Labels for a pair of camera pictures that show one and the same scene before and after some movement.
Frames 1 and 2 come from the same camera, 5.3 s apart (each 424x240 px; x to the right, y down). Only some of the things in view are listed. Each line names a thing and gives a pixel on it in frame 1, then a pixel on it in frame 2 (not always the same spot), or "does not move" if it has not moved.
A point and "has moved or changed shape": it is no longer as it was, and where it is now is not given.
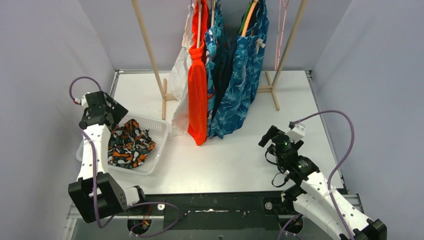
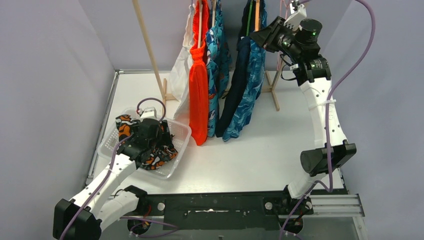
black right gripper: x=273 y=130 → x=265 y=36
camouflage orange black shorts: x=128 y=145 has moved or changed shape
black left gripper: x=108 y=117 → x=154 y=133
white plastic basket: x=158 y=129 → x=180 y=131
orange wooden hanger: x=249 y=16 → x=257 y=15
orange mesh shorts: x=197 y=125 does not move
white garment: x=179 y=78 does not move
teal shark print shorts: x=212 y=38 does not move
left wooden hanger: x=198 y=28 does not move
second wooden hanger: x=213 y=7 does not move
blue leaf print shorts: x=241 y=85 has moved or changed shape
